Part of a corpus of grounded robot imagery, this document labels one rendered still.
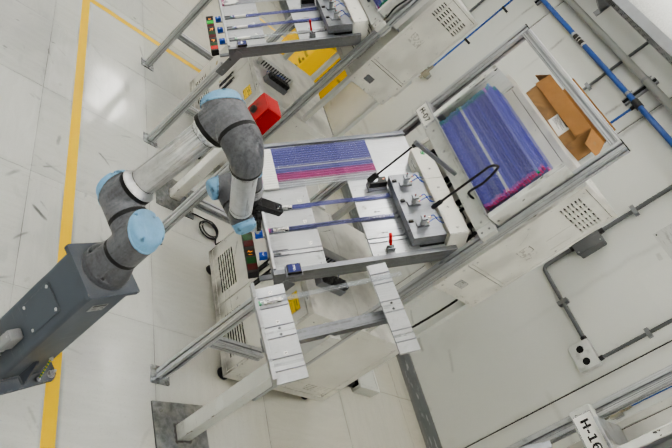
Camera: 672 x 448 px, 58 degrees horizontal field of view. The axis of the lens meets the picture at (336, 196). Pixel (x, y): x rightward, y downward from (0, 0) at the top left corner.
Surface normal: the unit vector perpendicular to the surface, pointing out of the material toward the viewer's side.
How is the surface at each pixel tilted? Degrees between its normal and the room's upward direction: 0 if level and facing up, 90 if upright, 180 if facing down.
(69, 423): 0
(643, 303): 90
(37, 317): 90
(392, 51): 90
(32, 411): 0
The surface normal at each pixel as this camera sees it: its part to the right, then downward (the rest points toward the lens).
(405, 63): 0.23, 0.72
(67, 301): -0.48, -0.03
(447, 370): -0.65, -0.39
